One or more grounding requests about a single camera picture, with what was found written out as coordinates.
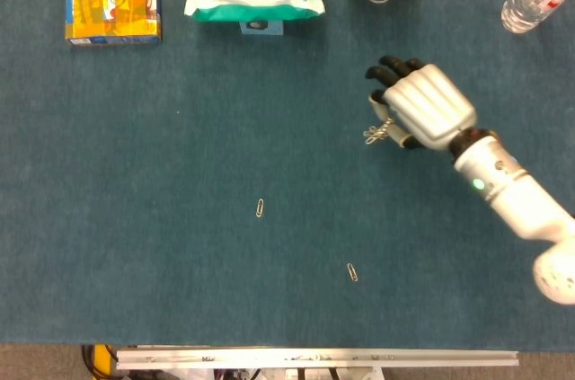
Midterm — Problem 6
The yellow and blue carton box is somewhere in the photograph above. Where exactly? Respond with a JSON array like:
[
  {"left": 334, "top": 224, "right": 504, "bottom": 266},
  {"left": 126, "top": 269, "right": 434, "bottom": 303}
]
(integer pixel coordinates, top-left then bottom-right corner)
[{"left": 65, "top": 0, "right": 163, "bottom": 47}]

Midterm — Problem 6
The blue felt table cover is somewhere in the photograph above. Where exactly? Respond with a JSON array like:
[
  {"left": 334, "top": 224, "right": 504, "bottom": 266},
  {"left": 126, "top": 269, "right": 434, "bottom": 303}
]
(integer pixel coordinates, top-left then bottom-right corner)
[{"left": 0, "top": 0, "right": 575, "bottom": 350}]

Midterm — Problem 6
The aluminium profile rail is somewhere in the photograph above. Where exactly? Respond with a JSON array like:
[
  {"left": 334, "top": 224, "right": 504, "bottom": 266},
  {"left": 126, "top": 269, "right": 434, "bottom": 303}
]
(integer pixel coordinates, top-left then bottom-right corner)
[{"left": 115, "top": 345, "right": 520, "bottom": 371}]

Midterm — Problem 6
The yellow frame part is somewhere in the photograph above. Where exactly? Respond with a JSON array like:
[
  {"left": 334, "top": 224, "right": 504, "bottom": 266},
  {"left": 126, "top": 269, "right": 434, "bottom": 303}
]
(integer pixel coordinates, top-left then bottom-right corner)
[{"left": 92, "top": 343, "right": 112, "bottom": 380}]

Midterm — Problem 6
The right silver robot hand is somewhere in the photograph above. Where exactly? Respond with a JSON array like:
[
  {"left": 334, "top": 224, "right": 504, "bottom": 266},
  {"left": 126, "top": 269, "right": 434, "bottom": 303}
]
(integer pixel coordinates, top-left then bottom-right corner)
[{"left": 366, "top": 55, "right": 478, "bottom": 151}]

